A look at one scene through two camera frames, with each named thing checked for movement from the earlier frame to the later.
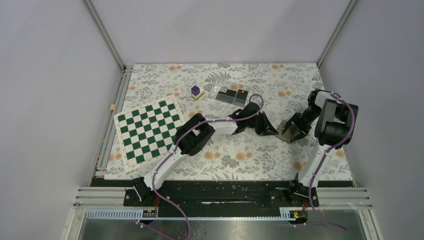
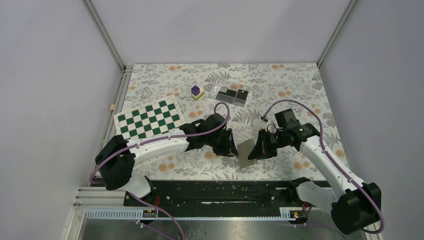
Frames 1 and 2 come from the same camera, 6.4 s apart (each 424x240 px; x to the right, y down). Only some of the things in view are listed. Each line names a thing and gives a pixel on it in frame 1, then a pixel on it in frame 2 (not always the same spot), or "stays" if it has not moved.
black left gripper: (266, 128) → (228, 149)
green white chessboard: (147, 132) stays
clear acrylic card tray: (229, 92) stays
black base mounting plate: (286, 195) stays
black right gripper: (303, 129) → (262, 150)
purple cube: (197, 92) stays
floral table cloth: (216, 91) stays
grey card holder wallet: (291, 132) → (243, 150)
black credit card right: (240, 98) stays
